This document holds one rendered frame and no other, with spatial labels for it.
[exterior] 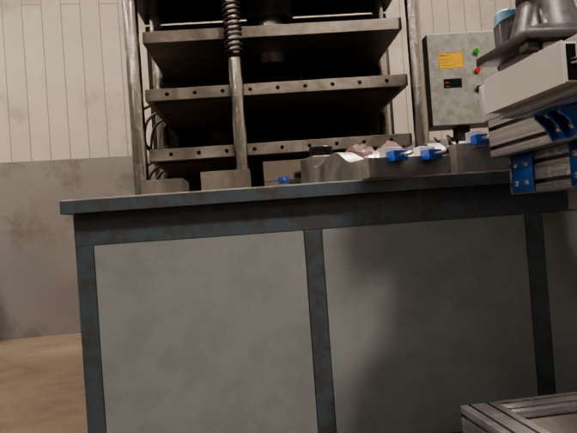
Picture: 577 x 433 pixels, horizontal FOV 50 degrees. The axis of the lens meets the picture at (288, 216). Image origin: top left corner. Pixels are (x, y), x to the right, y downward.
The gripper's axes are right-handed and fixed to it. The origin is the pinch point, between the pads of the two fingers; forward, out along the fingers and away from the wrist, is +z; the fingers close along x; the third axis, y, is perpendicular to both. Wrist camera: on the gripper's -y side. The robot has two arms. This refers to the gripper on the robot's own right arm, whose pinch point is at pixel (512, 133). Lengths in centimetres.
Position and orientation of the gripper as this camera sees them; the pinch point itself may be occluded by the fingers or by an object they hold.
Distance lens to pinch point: 194.5
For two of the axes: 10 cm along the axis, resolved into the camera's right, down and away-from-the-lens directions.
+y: 0.5, -0.2, -10.0
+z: 0.7, 10.0, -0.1
